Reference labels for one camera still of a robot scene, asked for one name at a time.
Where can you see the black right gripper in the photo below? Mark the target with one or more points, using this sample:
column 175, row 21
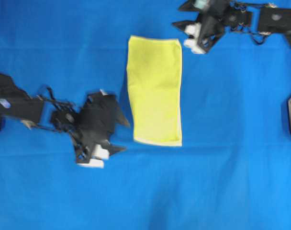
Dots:
column 201, row 37

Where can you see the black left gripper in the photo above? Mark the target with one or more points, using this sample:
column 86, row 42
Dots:
column 91, row 149

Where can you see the yellow-green microfiber towel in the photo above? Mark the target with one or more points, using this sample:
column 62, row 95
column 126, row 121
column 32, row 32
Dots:
column 154, row 74

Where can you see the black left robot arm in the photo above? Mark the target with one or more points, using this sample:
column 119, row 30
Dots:
column 46, row 113

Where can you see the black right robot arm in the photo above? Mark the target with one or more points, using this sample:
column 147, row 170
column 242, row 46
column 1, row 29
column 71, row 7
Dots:
column 257, row 20

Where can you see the blue table cloth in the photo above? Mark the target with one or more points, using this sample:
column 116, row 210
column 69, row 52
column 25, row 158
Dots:
column 233, row 170

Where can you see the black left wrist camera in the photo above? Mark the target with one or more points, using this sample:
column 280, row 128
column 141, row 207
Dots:
column 98, row 114

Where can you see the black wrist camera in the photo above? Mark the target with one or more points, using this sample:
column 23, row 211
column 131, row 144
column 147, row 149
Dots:
column 214, row 8
column 98, row 114

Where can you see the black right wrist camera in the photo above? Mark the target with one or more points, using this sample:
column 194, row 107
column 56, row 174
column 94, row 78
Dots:
column 214, row 8

